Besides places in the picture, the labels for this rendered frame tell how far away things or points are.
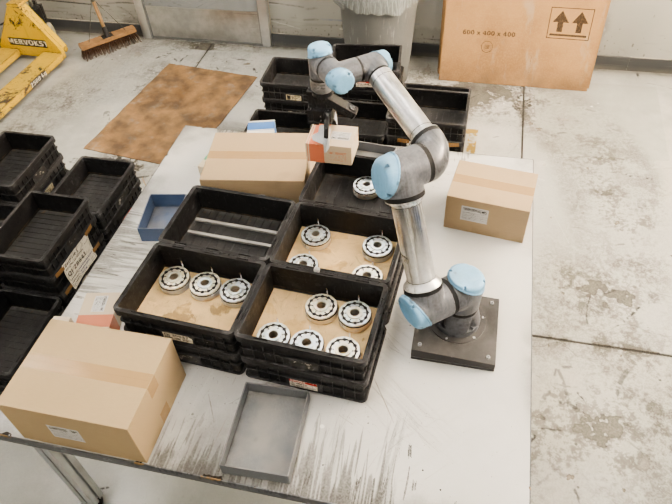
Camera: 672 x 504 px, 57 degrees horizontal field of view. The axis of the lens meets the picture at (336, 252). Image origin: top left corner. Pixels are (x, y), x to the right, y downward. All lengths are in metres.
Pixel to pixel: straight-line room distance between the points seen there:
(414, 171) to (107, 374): 1.03
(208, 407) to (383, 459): 0.56
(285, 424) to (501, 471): 0.63
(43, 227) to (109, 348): 1.24
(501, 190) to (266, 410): 1.15
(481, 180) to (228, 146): 1.00
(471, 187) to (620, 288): 1.23
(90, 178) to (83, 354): 1.64
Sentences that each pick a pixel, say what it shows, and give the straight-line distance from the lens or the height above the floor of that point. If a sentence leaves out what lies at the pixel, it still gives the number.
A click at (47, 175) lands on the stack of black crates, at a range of 3.43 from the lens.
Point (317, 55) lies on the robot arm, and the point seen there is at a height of 1.44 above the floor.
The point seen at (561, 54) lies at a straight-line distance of 4.60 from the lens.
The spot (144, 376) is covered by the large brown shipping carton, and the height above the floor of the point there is 0.90.
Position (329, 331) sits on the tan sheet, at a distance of 1.93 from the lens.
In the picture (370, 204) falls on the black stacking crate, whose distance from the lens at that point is 2.32.
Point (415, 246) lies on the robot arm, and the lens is 1.76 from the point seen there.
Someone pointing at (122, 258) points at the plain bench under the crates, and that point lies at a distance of 2.49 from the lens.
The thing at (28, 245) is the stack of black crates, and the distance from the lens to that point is 3.05.
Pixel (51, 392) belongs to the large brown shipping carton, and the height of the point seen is 0.90.
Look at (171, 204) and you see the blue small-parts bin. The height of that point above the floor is 0.72.
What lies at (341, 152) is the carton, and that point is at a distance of 2.12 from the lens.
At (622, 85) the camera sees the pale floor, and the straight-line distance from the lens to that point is 4.82.
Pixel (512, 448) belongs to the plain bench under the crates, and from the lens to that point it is 1.92.
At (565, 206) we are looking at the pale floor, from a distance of 3.69.
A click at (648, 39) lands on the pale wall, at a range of 4.92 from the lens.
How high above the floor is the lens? 2.39
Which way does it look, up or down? 47 degrees down
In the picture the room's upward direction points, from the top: 4 degrees counter-clockwise
